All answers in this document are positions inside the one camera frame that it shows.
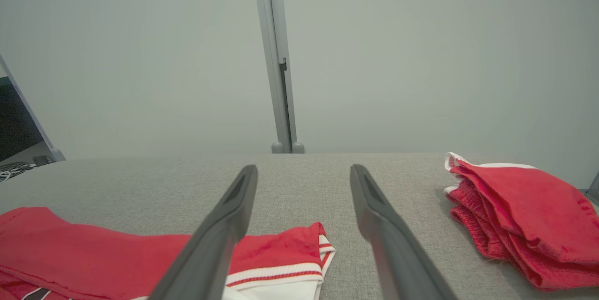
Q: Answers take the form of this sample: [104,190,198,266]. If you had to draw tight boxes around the red and white jersey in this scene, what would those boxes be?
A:
[0,207,336,300]

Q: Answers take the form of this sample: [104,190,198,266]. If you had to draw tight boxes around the dark screen panel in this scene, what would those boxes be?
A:
[0,78,45,162]

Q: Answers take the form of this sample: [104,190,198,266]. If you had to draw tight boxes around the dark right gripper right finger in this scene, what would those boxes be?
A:
[350,164,458,300]

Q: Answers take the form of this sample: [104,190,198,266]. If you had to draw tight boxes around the red shorts with white stripe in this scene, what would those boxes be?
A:
[444,152,599,291]

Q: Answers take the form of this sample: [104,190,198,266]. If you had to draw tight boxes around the loose cables bundle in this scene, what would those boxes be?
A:
[0,161,34,183]

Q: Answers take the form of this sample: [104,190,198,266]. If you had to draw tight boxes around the grey slanted partition post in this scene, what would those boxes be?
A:
[0,54,66,163]

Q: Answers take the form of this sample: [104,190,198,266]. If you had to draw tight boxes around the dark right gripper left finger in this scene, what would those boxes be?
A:
[149,165,259,300]

